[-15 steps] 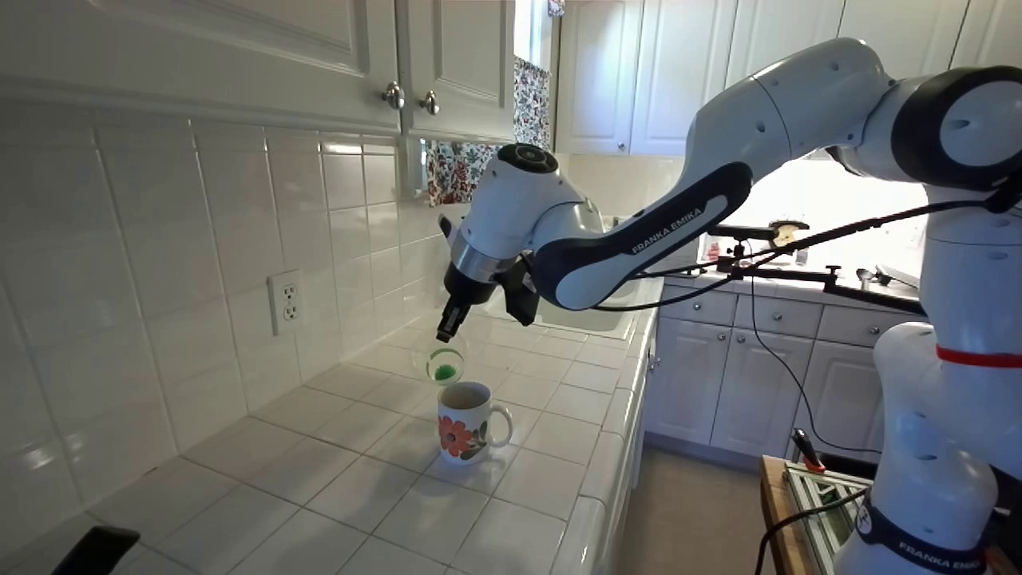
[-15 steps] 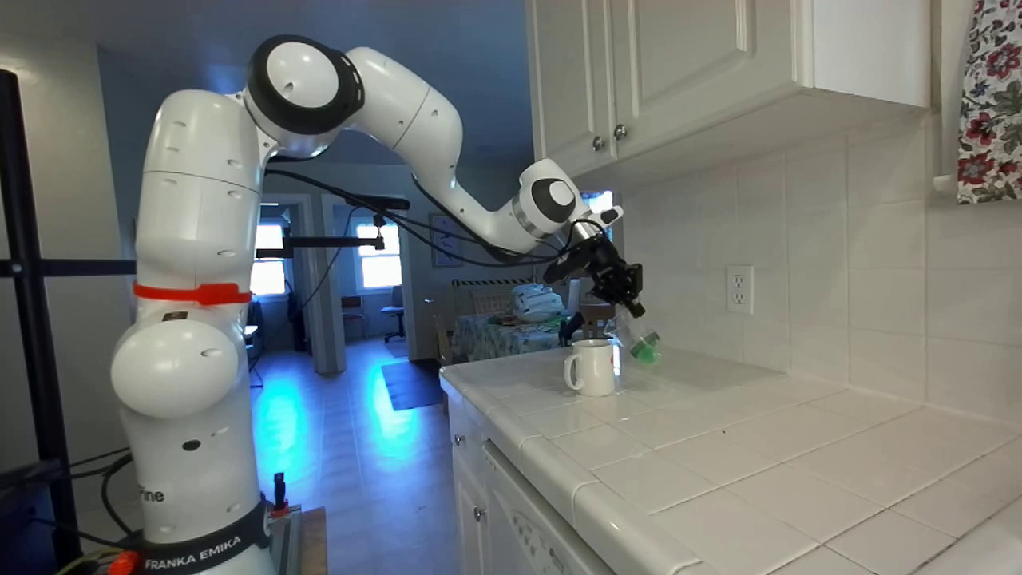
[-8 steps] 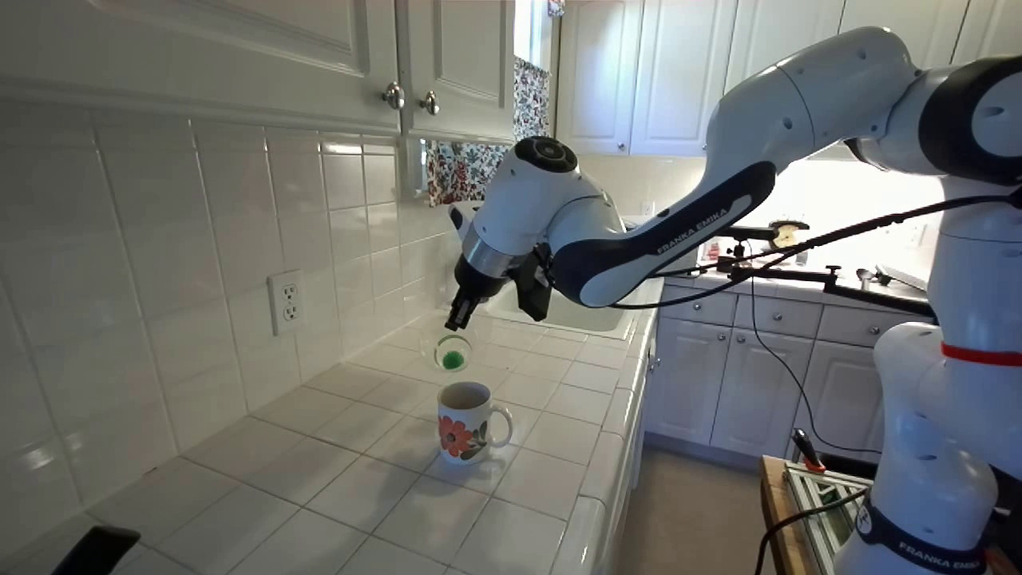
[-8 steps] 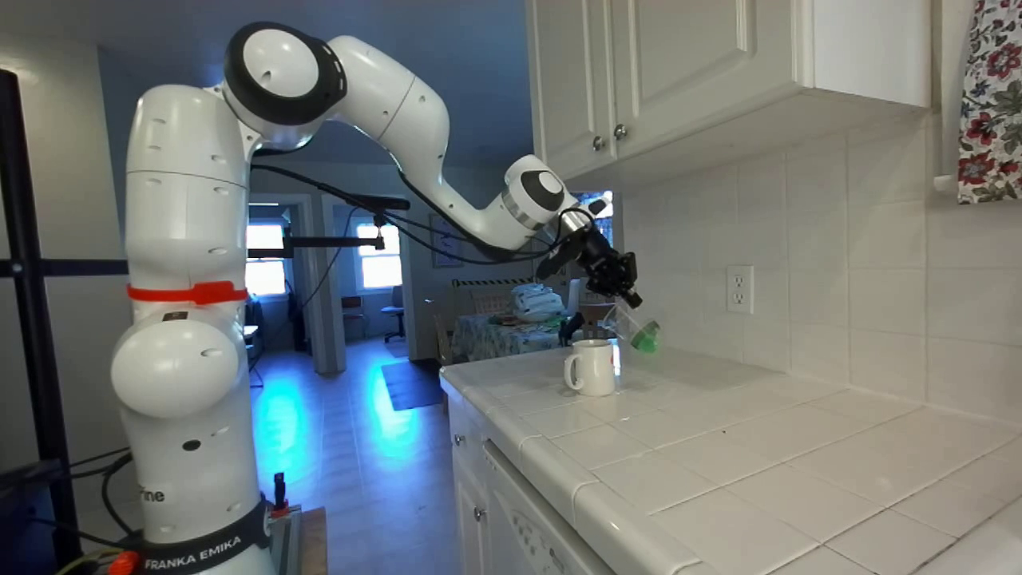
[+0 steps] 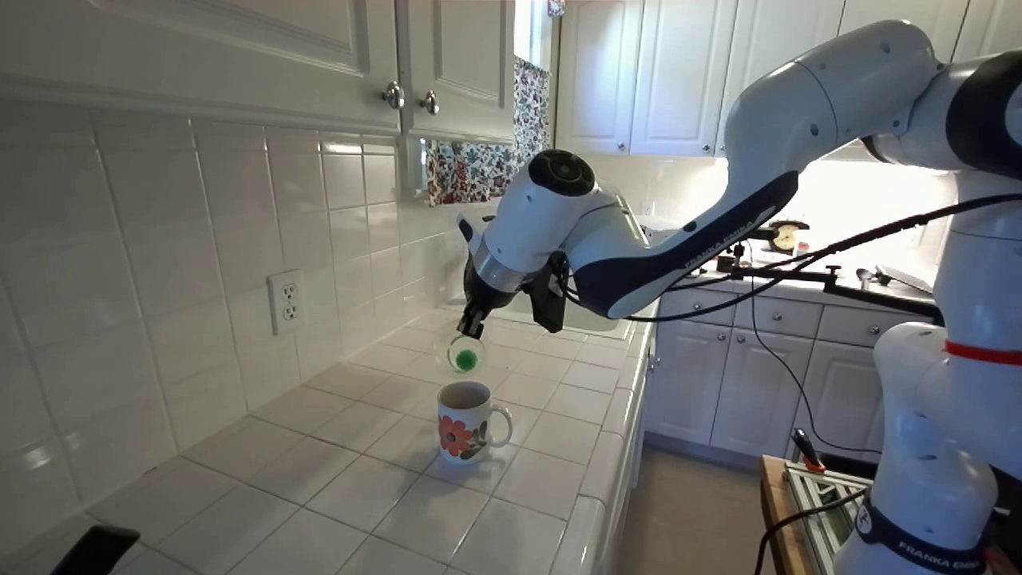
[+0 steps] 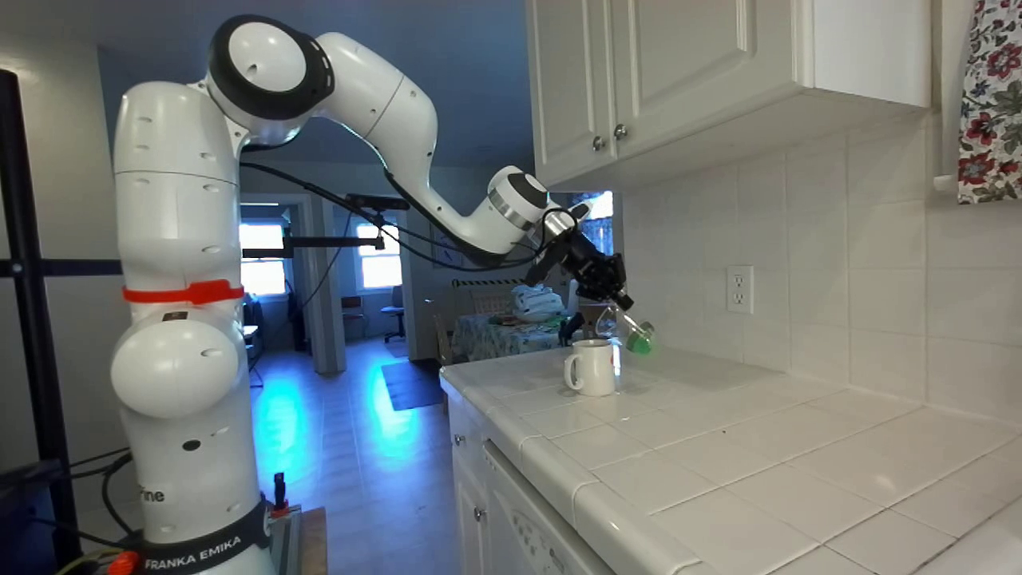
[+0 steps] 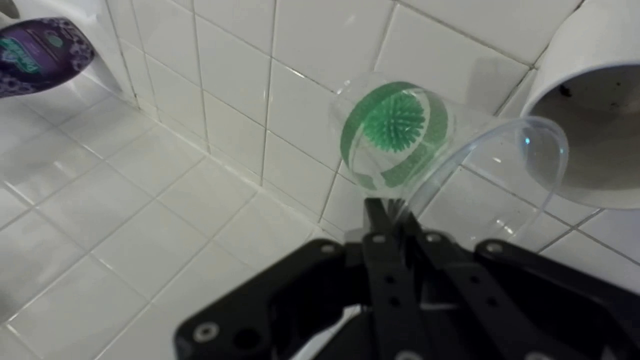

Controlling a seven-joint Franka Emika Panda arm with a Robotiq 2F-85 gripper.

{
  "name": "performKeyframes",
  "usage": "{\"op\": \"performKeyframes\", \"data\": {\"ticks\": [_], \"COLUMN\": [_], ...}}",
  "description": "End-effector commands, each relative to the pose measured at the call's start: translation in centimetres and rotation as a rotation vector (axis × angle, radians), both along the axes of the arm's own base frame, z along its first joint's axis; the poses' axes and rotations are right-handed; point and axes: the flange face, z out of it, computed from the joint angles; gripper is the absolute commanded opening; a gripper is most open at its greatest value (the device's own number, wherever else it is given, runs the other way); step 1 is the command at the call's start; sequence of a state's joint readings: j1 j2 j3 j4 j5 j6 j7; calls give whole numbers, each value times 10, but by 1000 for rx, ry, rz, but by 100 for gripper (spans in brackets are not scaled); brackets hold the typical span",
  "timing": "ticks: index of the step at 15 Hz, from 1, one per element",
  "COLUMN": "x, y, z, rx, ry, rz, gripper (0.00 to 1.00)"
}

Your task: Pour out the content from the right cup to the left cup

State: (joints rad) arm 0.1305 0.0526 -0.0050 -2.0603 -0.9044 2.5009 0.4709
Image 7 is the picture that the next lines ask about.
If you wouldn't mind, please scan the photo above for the green spiky ball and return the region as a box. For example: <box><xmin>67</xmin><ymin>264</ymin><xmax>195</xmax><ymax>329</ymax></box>
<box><xmin>363</xmin><ymin>89</ymin><xmax>429</xmax><ymax>150</ymax></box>

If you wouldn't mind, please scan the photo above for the white floral mug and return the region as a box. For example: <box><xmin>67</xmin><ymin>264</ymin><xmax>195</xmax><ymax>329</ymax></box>
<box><xmin>523</xmin><ymin>0</ymin><xmax>640</xmax><ymax>212</ymax></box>

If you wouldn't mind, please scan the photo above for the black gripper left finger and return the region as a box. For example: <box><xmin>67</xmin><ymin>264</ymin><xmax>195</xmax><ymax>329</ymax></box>
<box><xmin>174</xmin><ymin>198</ymin><xmax>429</xmax><ymax>360</ymax></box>

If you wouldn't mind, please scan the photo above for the purple soap bottle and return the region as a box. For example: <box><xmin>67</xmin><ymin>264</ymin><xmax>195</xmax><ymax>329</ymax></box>
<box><xmin>0</xmin><ymin>15</ymin><xmax>100</xmax><ymax>99</ymax></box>

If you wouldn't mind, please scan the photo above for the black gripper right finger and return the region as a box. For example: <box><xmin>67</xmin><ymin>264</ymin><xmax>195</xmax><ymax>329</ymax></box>
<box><xmin>398</xmin><ymin>212</ymin><xmax>640</xmax><ymax>360</ymax></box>

